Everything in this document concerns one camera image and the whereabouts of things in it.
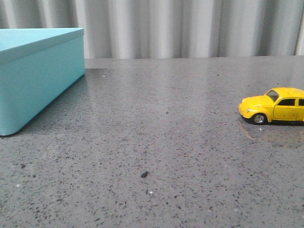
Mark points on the yellow toy beetle car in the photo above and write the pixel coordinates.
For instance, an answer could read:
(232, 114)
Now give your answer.
(278, 104)

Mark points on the light blue storage box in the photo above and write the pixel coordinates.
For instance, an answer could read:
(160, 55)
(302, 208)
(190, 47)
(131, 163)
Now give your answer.
(36, 66)

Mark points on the small black debris crumb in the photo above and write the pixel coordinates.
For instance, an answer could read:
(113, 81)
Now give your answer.
(143, 175)

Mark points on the grey pleated curtain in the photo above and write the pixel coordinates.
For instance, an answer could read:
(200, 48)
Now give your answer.
(129, 29)

